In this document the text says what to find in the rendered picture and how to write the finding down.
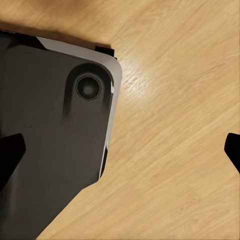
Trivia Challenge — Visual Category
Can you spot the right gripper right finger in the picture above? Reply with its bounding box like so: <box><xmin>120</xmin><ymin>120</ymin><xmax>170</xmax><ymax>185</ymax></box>
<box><xmin>224</xmin><ymin>133</ymin><xmax>240</xmax><ymax>173</ymax></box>

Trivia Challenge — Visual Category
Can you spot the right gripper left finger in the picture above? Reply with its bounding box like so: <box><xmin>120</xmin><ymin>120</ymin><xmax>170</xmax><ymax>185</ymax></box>
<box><xmin>0</xmin><ymin>133</ymin><xmax>26</xmax><ymax>193</ymax></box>

